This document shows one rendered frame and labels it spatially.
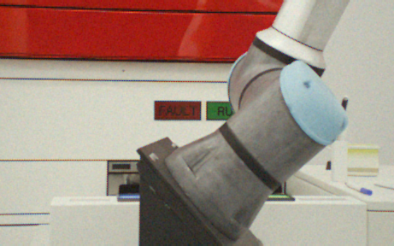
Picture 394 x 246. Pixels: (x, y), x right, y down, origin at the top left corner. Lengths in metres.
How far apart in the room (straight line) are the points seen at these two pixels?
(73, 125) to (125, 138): 0.13
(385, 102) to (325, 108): 2.66
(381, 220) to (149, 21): 0.79
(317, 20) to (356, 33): 2.49
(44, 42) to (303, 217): 0.82
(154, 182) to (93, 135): 0.99
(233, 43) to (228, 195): 0.97
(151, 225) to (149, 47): 0.97
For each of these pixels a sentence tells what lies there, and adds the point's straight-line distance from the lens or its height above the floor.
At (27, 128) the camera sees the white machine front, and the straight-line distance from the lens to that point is 2.05.
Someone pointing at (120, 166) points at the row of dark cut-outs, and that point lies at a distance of 2.05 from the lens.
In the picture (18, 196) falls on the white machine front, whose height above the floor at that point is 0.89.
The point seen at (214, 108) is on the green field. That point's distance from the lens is 2.05.
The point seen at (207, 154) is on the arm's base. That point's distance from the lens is 1.10.
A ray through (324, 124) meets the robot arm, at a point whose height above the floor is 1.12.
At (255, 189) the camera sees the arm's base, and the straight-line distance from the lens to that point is 1.10.
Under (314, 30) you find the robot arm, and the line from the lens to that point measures 1.21.
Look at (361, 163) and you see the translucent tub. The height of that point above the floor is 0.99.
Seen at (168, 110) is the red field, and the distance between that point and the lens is 2.04.
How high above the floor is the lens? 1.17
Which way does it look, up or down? 3 degrees down
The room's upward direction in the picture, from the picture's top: 1 degrees clockwise
